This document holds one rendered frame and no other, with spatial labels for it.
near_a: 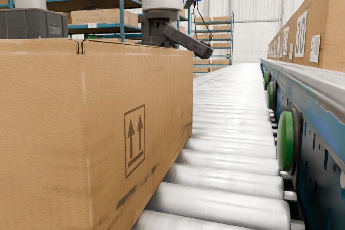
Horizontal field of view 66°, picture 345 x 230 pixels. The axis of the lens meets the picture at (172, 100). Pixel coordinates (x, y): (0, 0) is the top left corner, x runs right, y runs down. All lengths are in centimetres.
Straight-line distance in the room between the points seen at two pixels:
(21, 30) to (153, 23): 61
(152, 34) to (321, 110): 45
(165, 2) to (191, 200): 39
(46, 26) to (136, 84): 87
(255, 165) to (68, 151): 31
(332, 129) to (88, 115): 15
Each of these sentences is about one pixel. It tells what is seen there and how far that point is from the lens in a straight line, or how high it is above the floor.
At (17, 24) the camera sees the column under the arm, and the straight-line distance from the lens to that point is 111.
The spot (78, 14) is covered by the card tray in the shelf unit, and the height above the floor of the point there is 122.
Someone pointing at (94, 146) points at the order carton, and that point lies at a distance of 19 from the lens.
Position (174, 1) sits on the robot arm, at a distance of 58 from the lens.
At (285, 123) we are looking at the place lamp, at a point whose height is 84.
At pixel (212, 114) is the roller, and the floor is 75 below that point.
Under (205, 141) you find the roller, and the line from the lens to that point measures 51.
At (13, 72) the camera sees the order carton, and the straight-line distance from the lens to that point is 20.
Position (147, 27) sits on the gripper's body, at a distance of 60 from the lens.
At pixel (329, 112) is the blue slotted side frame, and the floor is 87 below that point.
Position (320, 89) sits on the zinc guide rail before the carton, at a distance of 24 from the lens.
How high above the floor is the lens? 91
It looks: 9 degrees down
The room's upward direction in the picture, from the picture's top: straight up
